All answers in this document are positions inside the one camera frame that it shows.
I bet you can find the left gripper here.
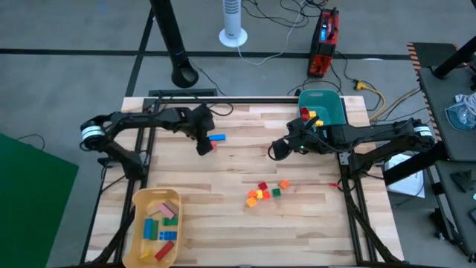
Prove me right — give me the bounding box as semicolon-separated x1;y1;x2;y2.
174;103;216;156

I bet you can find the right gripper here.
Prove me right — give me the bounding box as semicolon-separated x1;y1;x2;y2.
271;118;332;162

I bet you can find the pink long wooden block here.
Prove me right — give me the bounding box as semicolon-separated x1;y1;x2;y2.
157;202;176;220

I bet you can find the black power strip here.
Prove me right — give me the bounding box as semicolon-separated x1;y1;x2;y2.
148;88;218;98

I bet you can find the teal plastic bin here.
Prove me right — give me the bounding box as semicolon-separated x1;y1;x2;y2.
297;89;349;130

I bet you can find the yellow plastic bin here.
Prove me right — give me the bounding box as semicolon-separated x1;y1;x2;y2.
121;188;183;268

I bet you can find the red black power station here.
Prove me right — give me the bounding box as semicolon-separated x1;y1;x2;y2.
306;7;341;78

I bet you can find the black tower fan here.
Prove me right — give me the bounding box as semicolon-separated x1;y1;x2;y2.
149;0;200;89

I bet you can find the black stand leg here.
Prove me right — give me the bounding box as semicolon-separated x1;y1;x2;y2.
382;143;446;187
433;35;476;80

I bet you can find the white tower fan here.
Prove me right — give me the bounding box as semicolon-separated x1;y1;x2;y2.
218;0;248;48

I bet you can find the grey side table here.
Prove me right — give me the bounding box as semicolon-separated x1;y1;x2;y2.
406;41;476;258

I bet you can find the green floor mat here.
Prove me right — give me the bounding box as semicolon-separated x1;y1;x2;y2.
0;133;80;268

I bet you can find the black device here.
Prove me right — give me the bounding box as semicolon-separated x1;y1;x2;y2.
449;169;476;193

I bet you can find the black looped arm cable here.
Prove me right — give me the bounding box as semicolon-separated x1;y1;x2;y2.
206;102;235;118

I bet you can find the black floor cable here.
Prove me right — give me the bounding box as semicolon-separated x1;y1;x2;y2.
187;58;228;98

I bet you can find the white floor cable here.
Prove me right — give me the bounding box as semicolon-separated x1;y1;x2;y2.
236;0;309;66

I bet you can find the yellow extension cable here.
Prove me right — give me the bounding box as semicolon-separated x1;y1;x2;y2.
353;78;387;122

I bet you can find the clear bag of cables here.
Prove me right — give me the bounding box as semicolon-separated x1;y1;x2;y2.
445;92;476;132

